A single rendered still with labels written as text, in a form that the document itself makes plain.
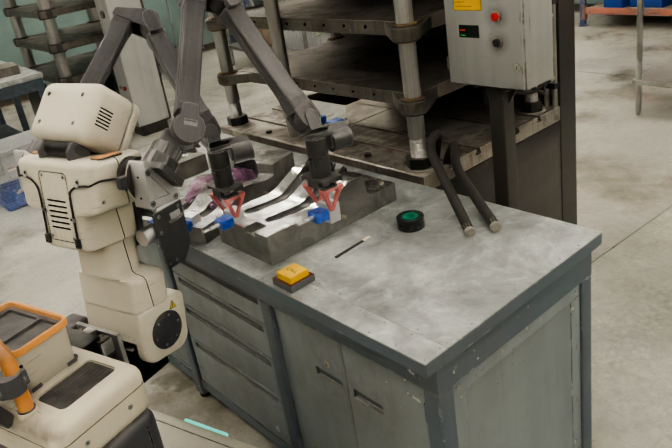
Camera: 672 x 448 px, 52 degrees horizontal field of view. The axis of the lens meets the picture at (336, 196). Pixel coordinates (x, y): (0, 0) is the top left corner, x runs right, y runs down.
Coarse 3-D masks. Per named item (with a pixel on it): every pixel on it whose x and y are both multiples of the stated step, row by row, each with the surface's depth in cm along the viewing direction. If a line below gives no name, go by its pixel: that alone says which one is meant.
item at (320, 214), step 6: (318, 204) 188; (324, 204) 186; (336, 204) 186; (312, 210) 186; (318, 210) 186; (324, 210) 185; (336, 210) 187; (312, 216) 185; (318, 216) 183; (324, 216) 185; (330, 216) 186; (336, 216) 187; (300, 222) 182; (306, 222) 183; (318, 222) 184; (330, 222) 186
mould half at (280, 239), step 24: (360, 192) 209; (384, 192) 216; (216, 216) 207; (264, 216) 202; (288, 216) 200; (360, 216) 211; (240, 240) 201; (264, 240) 190; (288, 240) 194; (312, 240) 200
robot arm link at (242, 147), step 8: (208, 128) 194; (216, 128) 195; (208, 136) 193; (216, 136) 194; (240, 136) 198; (208, 144) 195; (216, 144) 196; (224, 144) 198; (232, 144) 196; (240, 144) 196; (248, 144) 197; (240, 152) 195; (248, 152) 196; (240, 160) 197
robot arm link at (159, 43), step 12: (144, 12) 199; (156, 24) 198; (156, 36) 200; (156, 48) 199; (168, 48) 200; (168, 60) 199; (168, 72) 198; (204, 108) 197; (204, 120) 195; (216, 120) 196; (204, 144) 198
